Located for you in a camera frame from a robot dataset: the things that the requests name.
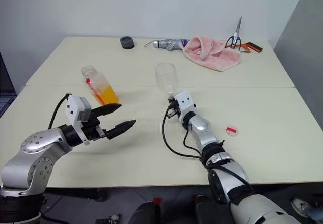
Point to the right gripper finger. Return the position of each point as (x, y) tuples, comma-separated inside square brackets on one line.
[(169, 103), (174, 99)]

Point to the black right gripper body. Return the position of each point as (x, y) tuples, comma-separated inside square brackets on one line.
[(174, 110)]

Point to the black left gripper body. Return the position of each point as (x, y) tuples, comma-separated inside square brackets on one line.
[(92, 130)]

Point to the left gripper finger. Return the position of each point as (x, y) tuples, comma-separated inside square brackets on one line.
[(121, 129), (107, 109)]

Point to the bottle with orange liquid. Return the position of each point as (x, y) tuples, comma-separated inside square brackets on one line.
[(107, 95)]

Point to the white bottle cap red tape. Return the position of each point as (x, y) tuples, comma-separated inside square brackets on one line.
[(231, 131)]

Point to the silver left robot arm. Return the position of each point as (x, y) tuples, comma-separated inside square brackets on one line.
[(38, 143)]

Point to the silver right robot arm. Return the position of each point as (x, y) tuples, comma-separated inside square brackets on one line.
[(202, 125)]

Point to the folded grey umbrella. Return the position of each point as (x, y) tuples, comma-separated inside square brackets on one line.
[(167, 45)]

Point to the pink towel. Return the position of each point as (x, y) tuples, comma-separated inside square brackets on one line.
[(214, 57)]

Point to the dark grey round container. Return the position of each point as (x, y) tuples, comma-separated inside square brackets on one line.
[(127, 43)]

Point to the dark rounded shape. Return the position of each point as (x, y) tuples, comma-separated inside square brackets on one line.
[(147, 214), (205, 211)]

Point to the dark laptop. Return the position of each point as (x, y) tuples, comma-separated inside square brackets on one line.
[(5, 90)]

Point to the white sneaker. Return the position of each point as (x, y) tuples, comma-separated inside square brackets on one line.
[(300, 206)]

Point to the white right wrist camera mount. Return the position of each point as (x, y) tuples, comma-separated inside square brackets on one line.
[(185, 103)]

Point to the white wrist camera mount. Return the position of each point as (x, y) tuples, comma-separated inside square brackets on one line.
[(185, 103), (73, 108)]

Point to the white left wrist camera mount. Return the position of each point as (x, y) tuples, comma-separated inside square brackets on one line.
[(73, 108)]

